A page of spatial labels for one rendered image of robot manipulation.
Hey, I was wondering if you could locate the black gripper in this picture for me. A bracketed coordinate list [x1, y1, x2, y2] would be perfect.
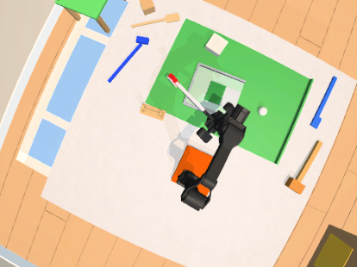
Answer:
[197, 102, 235, 143]

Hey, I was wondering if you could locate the white golf ball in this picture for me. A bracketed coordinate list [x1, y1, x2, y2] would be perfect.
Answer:
[259, 108, 267, 115]

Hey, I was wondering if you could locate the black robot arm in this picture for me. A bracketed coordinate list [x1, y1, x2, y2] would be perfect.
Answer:
[176, 103, 251, 211]

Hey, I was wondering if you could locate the green putting mat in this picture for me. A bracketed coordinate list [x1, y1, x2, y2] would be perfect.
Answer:
[145, 18, 310, 163]

